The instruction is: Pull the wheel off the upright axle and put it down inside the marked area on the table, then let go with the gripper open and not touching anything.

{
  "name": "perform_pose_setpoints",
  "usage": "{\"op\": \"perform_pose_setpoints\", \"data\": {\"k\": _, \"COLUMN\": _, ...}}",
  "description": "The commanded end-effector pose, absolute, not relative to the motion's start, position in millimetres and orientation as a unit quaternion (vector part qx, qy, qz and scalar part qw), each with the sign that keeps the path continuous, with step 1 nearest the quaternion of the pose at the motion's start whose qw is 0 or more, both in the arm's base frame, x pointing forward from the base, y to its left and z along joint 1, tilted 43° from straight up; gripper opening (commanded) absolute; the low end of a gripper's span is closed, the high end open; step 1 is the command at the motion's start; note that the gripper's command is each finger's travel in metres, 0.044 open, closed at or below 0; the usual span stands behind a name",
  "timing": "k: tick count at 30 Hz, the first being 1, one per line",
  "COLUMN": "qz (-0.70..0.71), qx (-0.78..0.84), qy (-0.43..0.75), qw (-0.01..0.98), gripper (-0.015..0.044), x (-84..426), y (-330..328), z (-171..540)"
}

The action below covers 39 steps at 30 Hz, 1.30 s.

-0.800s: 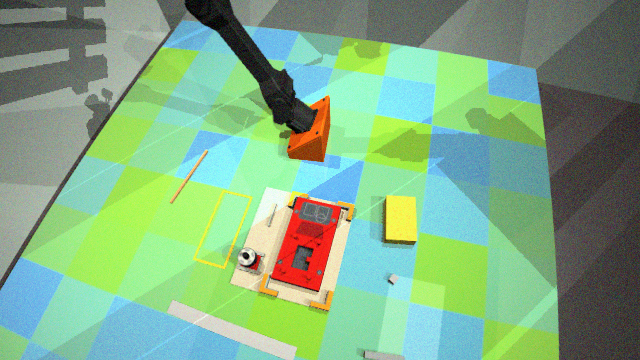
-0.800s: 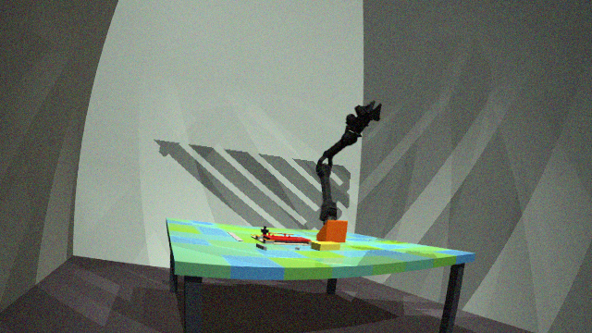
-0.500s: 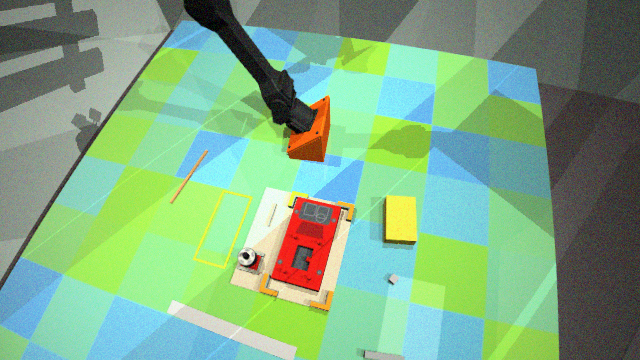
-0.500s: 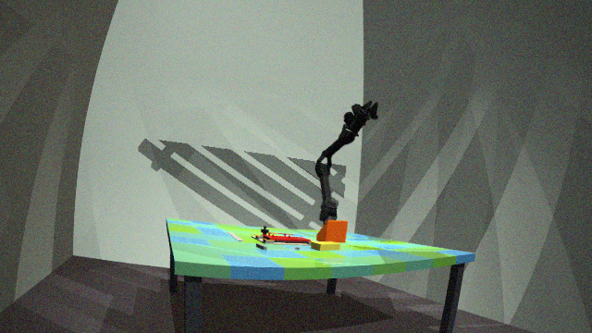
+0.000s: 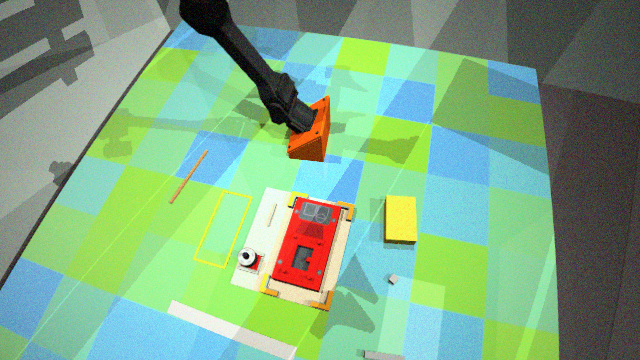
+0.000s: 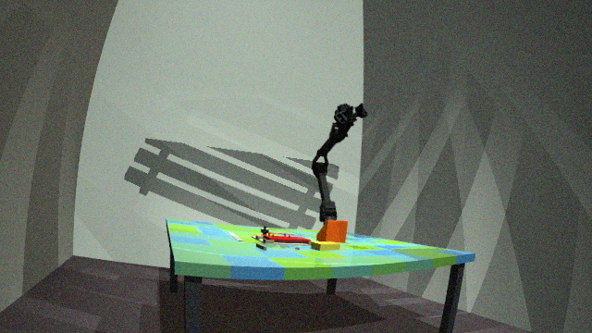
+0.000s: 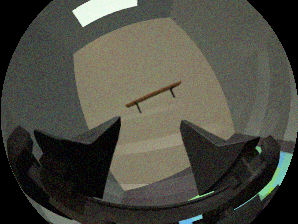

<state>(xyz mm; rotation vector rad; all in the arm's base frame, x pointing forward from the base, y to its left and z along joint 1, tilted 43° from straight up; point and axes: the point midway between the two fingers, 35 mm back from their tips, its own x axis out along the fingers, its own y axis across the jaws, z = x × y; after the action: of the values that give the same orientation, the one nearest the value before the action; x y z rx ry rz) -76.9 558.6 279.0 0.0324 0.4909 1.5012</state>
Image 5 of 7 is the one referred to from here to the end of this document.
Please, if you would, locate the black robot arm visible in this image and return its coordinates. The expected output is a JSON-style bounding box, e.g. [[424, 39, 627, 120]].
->
[[179, 0, 319, 134]]

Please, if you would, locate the orange thin rod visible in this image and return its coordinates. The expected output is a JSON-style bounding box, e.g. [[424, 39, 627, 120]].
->
[[170, 150, 208, 203]]

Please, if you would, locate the yellow rectangular block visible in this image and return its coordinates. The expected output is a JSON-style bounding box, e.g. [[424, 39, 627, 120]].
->
[[384, 195, 417, 245]]

